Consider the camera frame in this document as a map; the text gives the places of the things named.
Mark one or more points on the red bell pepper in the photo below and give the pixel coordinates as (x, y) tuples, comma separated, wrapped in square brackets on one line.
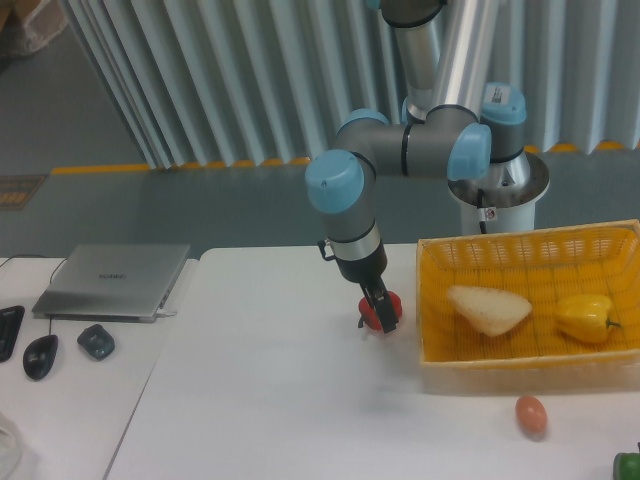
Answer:
[(368, 316)]

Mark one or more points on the green object at edge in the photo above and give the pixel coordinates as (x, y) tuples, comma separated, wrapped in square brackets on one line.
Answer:
[(626, 466)]

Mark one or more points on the dark grey small device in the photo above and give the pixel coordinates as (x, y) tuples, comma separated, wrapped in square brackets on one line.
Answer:
[(96, 342)]

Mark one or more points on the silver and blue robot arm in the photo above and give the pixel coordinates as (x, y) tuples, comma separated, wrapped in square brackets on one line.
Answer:
[(445, 49)]

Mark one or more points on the yellow woven basket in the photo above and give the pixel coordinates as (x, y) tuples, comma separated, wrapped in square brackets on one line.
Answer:
[(543, 266)]

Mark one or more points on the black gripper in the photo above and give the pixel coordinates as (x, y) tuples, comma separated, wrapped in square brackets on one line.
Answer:
[(367, 272)]

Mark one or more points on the white folding screen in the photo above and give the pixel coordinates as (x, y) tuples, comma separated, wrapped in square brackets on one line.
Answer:
[(232, 81)]

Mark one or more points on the brown cardboard box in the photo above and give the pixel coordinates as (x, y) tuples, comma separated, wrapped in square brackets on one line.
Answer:
[(29, 26)]

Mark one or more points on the silver laptop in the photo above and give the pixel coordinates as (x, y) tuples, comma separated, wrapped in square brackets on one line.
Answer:
[(113, 282)]

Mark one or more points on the yellow bell pepper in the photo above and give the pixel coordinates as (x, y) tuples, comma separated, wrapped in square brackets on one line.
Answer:
[(585, 317)]

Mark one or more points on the slice of white bread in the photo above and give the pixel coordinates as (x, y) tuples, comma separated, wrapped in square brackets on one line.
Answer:
[(492, 312)]

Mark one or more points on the brown egg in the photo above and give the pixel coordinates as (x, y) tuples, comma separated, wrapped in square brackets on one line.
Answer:
[(531, 415)]

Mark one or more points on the black computer mouse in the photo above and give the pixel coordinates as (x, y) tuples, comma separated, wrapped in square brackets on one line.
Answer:
[(39, 357)]

